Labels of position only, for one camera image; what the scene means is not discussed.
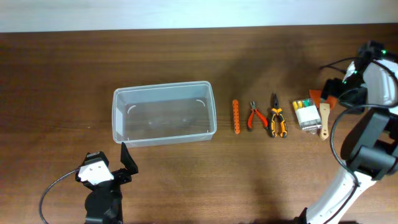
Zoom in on orange scraper wooden handle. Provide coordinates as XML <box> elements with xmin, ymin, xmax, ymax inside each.
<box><xmin>309</xmin><ymin>90</ymin><xmax>337</xmax><ymax>140</ymax></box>

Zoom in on clear box of bits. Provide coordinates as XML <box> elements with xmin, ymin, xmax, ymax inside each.
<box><xmin>292</xmin><ymin>98</ymin><xmax>322</xmax><ymax>134</ymax></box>

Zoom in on clear plastic container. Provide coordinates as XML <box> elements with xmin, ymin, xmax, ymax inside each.
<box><xmin>111</xmin><ymin>81</ymin><xmax>217</xmax><ymax>147</ymax></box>

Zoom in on yellow black needle-nose pliers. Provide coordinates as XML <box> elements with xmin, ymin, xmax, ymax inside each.
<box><xmin>269</xmin><ymin>93</ymin><xmax>287</xmax><ymax>138</ymax></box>

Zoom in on red handled small cutters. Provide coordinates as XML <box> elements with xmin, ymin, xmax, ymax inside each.
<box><xmin>247</xmin><ymin>101</ymin><xmax>269</xmax><ymax>133</ymax></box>

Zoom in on orange perforated strip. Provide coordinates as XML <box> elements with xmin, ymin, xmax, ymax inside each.
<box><xmin>232</xmin><ymin>100</ymin><xmax>240</xmax><ymax>134</ymax></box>

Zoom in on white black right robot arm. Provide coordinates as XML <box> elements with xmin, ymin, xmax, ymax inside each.
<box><xmin>294</xmin><ymin>40</ymin><xmax>397</xmax><ymax>224</ymax></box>

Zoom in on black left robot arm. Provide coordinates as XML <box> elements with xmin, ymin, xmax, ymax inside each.
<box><xmin>75</xmin><ymin>143</ymin><xmax>139</xmax><ymax>224</ymax></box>

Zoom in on black left camera cable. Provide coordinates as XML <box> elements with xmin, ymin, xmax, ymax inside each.
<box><xmin>38</xmin><ymin>169</ymin><xmax>80</xmax><ymax>224</ymax></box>

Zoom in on black camera cable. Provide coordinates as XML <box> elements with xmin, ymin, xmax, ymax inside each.
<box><xmin>38</xmin><ymin>169</ymin><xmax>80</xmax><ymax>224</ymax></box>
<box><xmin>318</xmin><ymin>55</ymin><xmax>398</xmax><ymax>224</ymax></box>

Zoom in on black right camera cable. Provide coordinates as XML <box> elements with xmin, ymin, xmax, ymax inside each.
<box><xmin>318</xmin><ymin>55</ymin><xmax>398</xmax><ymax>224</ymax></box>

